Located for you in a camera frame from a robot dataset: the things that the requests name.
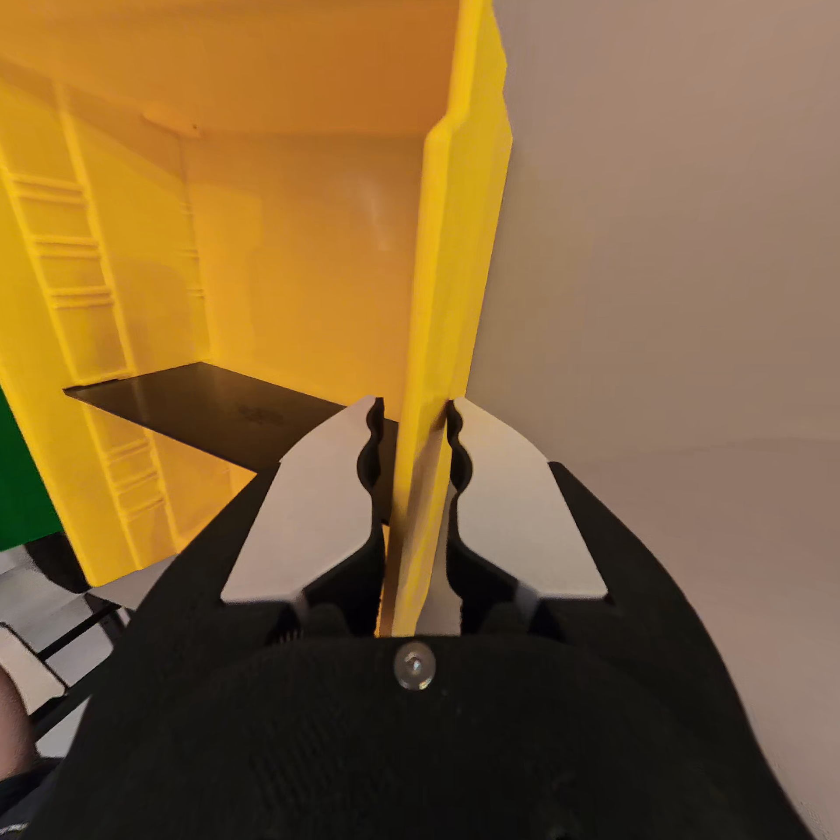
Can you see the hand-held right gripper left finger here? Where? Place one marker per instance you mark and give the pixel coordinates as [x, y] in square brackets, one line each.
[295, 525]

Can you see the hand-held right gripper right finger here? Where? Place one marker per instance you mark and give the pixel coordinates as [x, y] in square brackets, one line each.
[532, 525]

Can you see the green plastic bin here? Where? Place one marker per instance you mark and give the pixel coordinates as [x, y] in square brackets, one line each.
[26, 486]

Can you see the yellow plastic bin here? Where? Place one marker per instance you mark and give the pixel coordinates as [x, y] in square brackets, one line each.
[263, 197]

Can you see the dark bin divider panel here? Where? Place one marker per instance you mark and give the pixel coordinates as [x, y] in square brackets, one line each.
[210, 400]

